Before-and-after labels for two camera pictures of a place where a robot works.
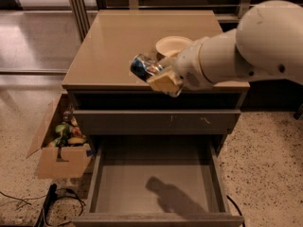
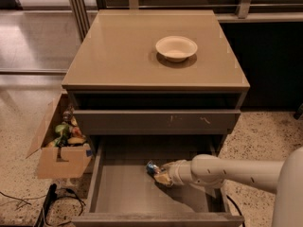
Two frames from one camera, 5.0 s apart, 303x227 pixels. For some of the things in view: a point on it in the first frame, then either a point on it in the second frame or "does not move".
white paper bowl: (169, 45) does not move
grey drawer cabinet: (127, 116) does not move
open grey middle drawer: (157, 181) does not move
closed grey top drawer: (155, 122) does not move
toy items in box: (69, 132) does not move
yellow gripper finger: (168, 61) to (167, 167)
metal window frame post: (78, 5) does not move
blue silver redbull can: (143, 67) to (151, 167)
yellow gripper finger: (169, 83) to (165, 179)
